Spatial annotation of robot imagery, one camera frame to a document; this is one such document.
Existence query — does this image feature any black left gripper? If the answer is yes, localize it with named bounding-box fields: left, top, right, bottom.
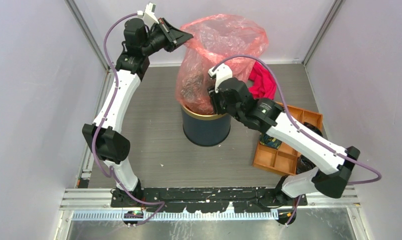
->
left=141, top=18, right=193, bottom=57

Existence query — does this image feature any dark blue gold-rimmed trash bin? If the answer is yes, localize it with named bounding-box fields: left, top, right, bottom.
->
left=181, top=105, right=231, bottom=147

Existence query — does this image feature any red translucent trash bag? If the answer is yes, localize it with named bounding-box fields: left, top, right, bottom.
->
left=175, top=14, right=269, bottom=115

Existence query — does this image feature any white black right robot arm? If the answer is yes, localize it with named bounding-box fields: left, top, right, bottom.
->
left=207, top=76, right=360, bottom=205

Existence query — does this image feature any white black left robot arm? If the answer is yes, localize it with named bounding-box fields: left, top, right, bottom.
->
left=82, top=14, right=194, bottom=207

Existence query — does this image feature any crumpled magenta cloth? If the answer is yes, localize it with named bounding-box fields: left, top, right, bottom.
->
left=248, top=62, right=277, bottom=100

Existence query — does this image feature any rolled dark blue patterned tie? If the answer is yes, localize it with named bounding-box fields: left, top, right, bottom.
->
left=259, top=133, right=282, bottom=150

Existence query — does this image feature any orange wooden organizer tray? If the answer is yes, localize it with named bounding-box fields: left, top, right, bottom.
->
left=252, top=105, right=323, bottom=176

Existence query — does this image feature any rolled dark tie front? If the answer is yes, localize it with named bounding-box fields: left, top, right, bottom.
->
left=295, top=121, right=323, bottom=175

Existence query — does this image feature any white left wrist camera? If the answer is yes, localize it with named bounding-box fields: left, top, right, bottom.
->
left=137, top=2, right=159, bottom=28

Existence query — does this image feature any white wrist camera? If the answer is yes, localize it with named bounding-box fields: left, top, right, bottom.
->
left=137, top=2, right=159, bottom=28
left=208, top=63, right=233, bottom=93

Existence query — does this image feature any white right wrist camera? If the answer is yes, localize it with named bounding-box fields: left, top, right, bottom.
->
left=208, top=63, right=233, bottom=93

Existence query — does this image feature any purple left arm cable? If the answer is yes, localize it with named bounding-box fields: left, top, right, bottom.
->
left=90, top=12, right=166, bottom=227

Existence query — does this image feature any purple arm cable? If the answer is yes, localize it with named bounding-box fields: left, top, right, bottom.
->
left=90, top=12, right=166, bottom=227
left=211, top=54, right=383, bottom=186

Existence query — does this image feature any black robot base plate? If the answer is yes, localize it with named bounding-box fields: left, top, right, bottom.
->
left=110, top=186, right=297, bottom=214

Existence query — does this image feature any aluminium frame rail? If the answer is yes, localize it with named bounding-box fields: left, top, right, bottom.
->
left=56, top=188, right=363, bottom=222

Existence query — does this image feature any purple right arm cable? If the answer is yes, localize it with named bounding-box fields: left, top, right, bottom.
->
left=211, top=54, right=383, bottom=186

